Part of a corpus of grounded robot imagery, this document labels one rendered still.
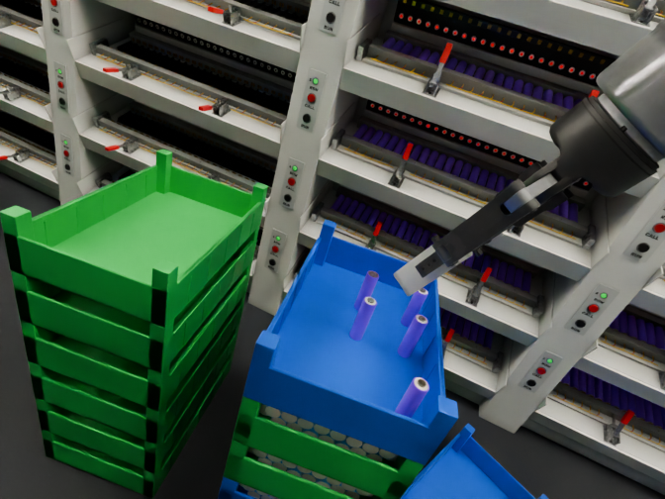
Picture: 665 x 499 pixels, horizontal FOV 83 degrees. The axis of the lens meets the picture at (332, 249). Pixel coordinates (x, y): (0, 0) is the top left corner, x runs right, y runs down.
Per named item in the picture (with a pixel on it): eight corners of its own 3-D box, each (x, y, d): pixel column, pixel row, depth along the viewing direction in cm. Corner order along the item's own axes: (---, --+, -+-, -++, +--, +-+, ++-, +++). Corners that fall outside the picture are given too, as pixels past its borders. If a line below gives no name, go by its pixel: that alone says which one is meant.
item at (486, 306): (527, 347, 88) (564, 317, 77) (297, 243, 98) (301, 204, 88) (534, 283, 100) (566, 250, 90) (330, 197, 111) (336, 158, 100)
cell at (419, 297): (412, 329, 56) (428, 295, 53) (400, 324, 56) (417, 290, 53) (412, 321, 58) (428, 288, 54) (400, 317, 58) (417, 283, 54)
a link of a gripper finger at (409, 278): (459, 263, 37) (456, 265, 37) (411, 295, 42) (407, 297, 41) (441, 239, 38) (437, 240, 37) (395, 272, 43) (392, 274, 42)
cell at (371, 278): (366, 275, 53) (352, 310, 56) (378, 279, 53) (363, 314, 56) (367, 268, 54) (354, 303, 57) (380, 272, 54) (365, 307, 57)
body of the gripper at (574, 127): (665, 171, 24) (534, 249, 30) (666, 162, 30) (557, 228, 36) (586, 85, 26) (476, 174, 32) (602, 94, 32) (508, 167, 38)
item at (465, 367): (488, 399, 98) (515, 379, 87) (281, 299, 108) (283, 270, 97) (499, 335, 110) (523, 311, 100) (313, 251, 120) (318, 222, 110)
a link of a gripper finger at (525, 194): (583, 178, 30) (584, 175, 26) (522, 218, 33) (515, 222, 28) (562, 154, 30) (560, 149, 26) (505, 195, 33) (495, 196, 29)
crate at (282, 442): (397, 504, 43) (426, 465, 39) (231, 440, 43) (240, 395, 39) (407, 332, 69) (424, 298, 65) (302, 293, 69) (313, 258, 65)
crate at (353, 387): (426, 465, 39) (460, 419, 35) (240, 396, 39) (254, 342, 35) (424, 298, 65) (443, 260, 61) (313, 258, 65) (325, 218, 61)
